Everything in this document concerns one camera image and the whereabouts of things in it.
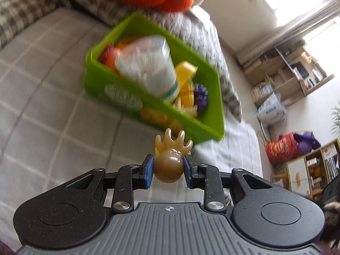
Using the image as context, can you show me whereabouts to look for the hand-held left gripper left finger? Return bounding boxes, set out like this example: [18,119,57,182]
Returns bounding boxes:
[60,154,155,213]

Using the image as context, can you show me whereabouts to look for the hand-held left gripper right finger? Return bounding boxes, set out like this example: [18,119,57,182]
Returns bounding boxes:
[184,154,278,211]

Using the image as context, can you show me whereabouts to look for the amber rubber octopus toy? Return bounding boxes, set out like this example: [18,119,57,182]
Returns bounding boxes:
[154,128,193,184]

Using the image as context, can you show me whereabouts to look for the purple toy grapes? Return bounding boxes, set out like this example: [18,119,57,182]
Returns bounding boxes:
[193,84,209,112]

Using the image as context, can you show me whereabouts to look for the toy corn cob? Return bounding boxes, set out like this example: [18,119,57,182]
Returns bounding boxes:
[181,82,197,107]

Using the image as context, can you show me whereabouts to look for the green plastic box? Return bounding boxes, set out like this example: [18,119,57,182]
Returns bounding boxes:
[85,13,225,142]

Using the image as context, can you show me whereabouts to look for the yellow plastic toy bowl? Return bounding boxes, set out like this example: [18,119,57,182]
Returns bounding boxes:
[174,61,198,85]

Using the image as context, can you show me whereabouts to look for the clear cotton swab jar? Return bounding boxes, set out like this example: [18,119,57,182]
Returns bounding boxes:
[115,35,179,104]

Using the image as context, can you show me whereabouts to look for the pink rubber toy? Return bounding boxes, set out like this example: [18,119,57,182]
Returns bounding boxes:
[98,45,119,71]

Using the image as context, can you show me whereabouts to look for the wooden cube shelf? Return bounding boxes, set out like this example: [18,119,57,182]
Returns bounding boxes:
[285,138,340,200]

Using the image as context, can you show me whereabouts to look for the purple plush toy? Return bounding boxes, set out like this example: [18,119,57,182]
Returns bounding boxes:
[293,130,322,154]

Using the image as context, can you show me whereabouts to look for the red printed basket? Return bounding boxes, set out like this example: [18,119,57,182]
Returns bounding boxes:
[266,132,300,165]

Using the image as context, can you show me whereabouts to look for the green houseplant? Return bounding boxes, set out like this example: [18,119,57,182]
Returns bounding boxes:
[331,106,340,136]

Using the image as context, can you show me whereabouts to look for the small wooden rack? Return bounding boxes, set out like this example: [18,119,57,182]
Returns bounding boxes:
[251,84,274,107]

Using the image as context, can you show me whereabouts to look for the wooden desk with shelves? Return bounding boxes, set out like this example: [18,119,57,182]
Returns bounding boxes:
[244,44,336,108]

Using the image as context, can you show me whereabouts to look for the grey grid bed sheet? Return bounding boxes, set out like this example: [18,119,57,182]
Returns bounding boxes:
[0,7,263,245]

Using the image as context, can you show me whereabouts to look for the white paper sheets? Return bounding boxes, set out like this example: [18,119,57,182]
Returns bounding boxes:
[190,4,213,22]

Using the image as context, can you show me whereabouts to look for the grey curtain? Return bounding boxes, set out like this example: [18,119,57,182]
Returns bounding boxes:
[236,0,340,64]

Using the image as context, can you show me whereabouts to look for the grey checked quilt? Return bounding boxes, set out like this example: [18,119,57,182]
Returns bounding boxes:
[0,0,243,123]

